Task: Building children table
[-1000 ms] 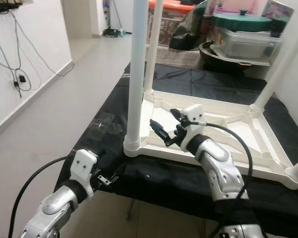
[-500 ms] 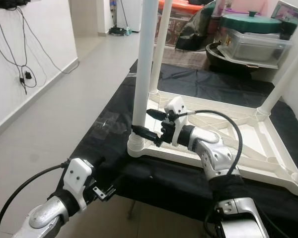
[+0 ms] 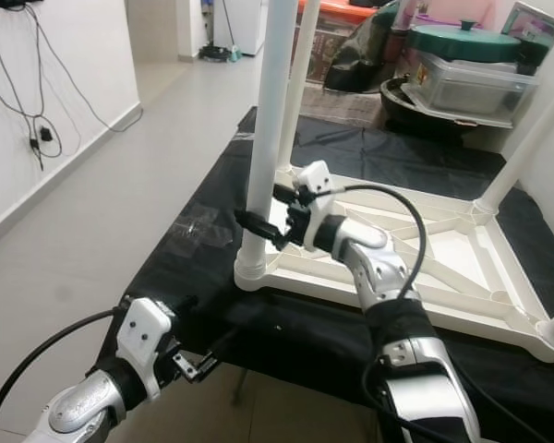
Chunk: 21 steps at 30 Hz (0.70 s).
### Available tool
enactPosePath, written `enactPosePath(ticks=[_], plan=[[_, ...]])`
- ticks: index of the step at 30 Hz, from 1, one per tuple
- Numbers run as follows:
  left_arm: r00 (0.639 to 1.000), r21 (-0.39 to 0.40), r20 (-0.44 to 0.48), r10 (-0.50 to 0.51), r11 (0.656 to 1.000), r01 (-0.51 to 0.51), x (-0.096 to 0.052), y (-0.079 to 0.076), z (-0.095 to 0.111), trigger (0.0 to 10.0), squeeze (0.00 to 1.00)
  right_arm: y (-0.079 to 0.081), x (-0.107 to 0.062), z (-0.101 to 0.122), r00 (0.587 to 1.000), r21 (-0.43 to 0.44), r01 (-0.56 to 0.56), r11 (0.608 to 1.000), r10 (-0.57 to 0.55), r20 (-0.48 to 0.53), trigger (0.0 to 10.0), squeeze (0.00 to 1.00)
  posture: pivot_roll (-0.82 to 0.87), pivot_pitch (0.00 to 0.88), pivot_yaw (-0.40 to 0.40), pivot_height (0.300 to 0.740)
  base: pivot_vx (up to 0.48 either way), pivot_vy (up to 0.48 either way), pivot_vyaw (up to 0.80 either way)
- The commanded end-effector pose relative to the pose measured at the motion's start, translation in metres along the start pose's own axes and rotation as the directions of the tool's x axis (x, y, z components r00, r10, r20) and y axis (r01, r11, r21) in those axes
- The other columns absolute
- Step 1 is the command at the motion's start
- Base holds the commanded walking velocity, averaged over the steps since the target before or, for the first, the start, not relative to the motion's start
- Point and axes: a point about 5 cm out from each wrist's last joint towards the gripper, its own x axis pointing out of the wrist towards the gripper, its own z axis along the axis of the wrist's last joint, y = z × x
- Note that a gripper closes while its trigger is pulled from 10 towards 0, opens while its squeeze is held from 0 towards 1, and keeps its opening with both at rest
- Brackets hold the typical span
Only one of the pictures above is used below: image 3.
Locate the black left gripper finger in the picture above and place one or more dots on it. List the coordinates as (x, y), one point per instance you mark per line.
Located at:
(219, 344)
(183, 303)

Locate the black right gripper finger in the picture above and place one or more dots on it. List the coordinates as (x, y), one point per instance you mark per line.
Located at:
(286, 192)
(258, 226)

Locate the white plastic table top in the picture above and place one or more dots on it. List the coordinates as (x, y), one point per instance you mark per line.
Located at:
(489, 295)

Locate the clear plastic bag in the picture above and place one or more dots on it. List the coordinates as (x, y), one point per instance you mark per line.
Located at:
(205, 227)
(246, 137)

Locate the black tablecloth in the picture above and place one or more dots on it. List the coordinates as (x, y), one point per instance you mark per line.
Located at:
(203, 185)

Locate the beige cloth covered bench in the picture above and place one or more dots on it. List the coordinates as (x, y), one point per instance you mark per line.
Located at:
(346, 106)

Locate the black bag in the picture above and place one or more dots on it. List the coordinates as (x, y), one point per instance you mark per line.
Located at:
(365, 55)

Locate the white refrigerator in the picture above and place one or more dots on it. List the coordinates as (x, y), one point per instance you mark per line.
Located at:
(240, 23)

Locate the orange lidded storage box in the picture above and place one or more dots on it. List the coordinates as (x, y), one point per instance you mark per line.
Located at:
(337, 9)

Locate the black power adapter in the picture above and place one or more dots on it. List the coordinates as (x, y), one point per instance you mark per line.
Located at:
(46, 136)

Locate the clear plastic storage container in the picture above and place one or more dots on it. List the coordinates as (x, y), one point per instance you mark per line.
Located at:
(475, 88)

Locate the green round pot lid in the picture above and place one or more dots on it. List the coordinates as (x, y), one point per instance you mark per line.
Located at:
(466, 41)

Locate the pink plastic container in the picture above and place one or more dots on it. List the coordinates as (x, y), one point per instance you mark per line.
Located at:
(462, 9)

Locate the green printed box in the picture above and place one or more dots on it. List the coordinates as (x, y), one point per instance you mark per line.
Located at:
(535, 23)

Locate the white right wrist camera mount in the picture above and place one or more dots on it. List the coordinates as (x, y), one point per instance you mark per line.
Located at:
(317, 175)

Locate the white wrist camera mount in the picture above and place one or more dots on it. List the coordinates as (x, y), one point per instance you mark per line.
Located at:
(317, 175)
(146, 332)

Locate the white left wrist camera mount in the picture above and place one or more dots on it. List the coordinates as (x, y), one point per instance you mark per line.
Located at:
(146, 332)

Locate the black wall shelf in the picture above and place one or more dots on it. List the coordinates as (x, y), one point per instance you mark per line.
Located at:
(5, 4)

